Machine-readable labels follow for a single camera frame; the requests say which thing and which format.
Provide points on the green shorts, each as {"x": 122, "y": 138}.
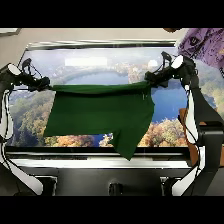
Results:
{"x": 100, "y": 113}

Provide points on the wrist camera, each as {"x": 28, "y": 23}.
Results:
{"x": 166, "y": 57}
{"x": 26, "y": 65}

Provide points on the purple garment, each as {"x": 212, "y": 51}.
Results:
{"x": 203, "y": 45}

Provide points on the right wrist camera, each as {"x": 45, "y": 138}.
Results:
{"x": 166, "y": 57}

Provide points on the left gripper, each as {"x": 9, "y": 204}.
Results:
{"x": 40, "y": 83}

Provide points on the silver frame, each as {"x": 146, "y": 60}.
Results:
{"x": 100, "y": 162}

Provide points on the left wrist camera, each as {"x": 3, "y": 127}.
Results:
{"x": 26, "y": 65}

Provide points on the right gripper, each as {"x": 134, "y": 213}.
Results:
{"x": 159, "y": 78}

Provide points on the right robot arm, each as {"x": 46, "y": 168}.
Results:
{"x": 203, "y": 110}

